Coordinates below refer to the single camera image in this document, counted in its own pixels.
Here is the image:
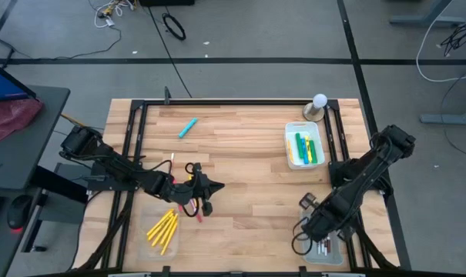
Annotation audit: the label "black desk leg frame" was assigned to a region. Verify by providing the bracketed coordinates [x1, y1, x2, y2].
[21, 164, 90, 255]

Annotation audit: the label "laptop with blue screen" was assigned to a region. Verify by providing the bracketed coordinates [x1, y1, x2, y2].
[0, 57, 37, 104]

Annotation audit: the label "long black floor cable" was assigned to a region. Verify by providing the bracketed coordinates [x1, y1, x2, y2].
[146, 5, 193, 99]

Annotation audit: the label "clear plastic bin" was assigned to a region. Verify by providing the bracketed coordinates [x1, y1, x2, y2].
[134, 205, 181, 265]

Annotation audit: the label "grey desk foot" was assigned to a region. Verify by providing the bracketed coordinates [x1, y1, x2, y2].
[388, 0, 466, 28]
[419, 104, 466, 126]

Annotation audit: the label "yellow highlighter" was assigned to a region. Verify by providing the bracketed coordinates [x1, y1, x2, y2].
[304, 135, 313, 164]

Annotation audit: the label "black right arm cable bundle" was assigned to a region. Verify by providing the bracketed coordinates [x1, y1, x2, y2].
[338, 190, 397, 270]

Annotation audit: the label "grey plastic bin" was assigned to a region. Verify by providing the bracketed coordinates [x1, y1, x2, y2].
[298, 206, 344, 266]

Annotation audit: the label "white bulb on metal stand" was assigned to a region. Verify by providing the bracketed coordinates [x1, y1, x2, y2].
[302, 93, 329, 123]

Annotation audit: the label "dark red cloth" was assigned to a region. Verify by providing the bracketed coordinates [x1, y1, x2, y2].
[0, 98, 44, 147]

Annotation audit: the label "red and white thin marker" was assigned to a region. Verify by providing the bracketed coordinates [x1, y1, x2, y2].
[189, 199, 203, 224]

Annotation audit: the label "thin black floor cable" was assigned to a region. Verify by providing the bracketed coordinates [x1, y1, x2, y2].
[53, 26, 122, 61]

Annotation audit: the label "coiled black cable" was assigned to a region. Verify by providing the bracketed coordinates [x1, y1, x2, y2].
[162, 12, 187, 42]

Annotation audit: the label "white plastic bin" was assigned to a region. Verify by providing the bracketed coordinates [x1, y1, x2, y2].
[284, 121, 326, 171]

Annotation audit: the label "black computer mouse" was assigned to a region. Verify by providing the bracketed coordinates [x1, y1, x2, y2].
[5, 194, 34, 232]

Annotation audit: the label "black side desk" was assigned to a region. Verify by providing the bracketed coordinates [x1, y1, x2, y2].
[0, 85, 71, 199]

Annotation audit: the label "curved black floor cable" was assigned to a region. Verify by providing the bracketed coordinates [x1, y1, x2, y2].
[438, 65, 466, 163]

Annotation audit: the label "teal highlighter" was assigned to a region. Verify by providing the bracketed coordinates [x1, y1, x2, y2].
[178, 117, 199, 139]

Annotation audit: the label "yellow cable bundle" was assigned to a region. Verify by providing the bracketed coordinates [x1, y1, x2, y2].
[59, 113, 105, 134]

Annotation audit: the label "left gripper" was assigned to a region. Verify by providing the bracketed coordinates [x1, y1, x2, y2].
[169, 162, 226, 218]

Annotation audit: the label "black left arm cable bundle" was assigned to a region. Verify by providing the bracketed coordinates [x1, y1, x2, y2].
[75, 190, 136, 270]

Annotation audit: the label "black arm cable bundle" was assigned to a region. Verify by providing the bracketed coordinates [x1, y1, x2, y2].
[338, 190, 397, 270]
[75, 190, 136, 270]

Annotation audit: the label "tangled black cables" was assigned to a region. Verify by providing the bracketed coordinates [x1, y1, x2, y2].
[439, 18, 466, 58]

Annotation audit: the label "white cable bundle with adapter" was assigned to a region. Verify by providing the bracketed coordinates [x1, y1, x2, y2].
[88, 0, 136, 28]

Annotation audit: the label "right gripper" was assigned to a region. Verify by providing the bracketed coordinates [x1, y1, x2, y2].
[300, 207, 355, 244]

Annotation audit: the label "black box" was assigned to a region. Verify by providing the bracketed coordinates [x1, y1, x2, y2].
[139, 0, 196, 7]

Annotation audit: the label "white floor cable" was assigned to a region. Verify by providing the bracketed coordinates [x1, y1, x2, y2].
[415, 0, 466, 83]

